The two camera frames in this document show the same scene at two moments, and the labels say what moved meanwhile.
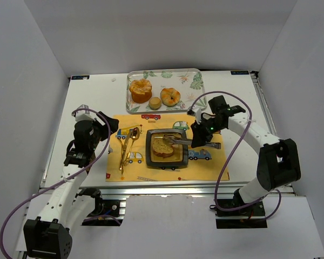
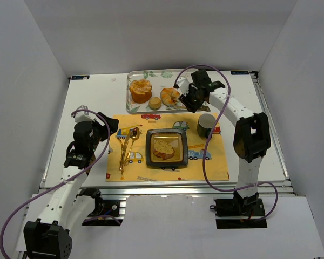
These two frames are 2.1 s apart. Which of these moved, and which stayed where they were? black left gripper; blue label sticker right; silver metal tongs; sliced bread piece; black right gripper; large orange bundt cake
Moved: silver metal tongs; black right gripper
Stayed: black left gripper; blue label sticker right; sliced bread piece; large orange bundt cake
